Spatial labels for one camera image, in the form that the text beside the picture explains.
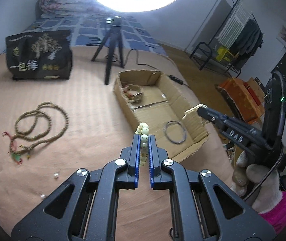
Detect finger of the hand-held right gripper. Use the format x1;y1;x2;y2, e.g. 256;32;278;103
214;124;270;149
197;106;262;134

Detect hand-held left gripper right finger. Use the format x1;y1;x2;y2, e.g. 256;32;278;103
147;135;276;241

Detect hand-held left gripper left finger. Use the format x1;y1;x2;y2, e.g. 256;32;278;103
11;134;141;241

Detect pale green bead bracelet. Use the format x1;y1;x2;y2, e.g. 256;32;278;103
135;122;150;167

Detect cardboard box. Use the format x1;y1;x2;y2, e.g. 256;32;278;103
113;69;210;163

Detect person's right forearm pink sleeve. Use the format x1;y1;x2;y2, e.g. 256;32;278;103
258;190;286;234

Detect person's right hand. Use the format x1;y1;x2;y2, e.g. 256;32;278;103
229;148;286;212

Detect thin metal bangle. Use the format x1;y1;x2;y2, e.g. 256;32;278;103
163;121;187;145

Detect orange box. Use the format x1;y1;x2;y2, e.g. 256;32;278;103
217;77;266;123

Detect black clothes rack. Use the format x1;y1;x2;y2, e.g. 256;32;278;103
210;0;264;78

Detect yellow box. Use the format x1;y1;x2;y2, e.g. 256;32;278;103
216;46;234;62

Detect dark hanging clothes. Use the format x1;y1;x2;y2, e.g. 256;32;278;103
237;18;263;56

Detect beige bed cover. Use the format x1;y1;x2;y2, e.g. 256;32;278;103
0;45;236;241

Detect white hanging cloth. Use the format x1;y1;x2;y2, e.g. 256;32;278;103
217;4;252;46

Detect black tripod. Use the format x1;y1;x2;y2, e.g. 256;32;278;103
91;16;125;85

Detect blue patterned bedsheet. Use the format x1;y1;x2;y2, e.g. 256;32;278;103
25;14;169;56

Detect black printed bag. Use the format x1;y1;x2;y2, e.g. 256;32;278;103
5;29;73;81

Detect folded floral quilt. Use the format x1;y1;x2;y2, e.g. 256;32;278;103
40;0;133;18

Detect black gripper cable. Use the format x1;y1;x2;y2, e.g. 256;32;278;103
243;71;286;201

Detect black power cable with switch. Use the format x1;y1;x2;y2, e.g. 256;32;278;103
123;49;191;89

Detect brown wooden bead bracelet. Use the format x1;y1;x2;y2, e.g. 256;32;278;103
122;84;144;104

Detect long brown bead necklace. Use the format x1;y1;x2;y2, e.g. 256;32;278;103
4;102;69;165

